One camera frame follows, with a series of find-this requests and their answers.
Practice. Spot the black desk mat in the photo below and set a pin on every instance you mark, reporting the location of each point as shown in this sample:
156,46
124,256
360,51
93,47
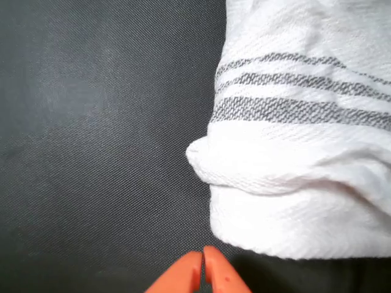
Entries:
100,137

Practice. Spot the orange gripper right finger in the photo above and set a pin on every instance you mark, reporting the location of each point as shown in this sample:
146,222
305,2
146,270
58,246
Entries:
224,274

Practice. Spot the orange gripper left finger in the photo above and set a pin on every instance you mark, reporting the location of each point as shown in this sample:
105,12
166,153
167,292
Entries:
180,277

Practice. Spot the white striped towel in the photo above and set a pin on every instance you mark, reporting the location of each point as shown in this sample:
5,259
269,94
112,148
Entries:
299,189

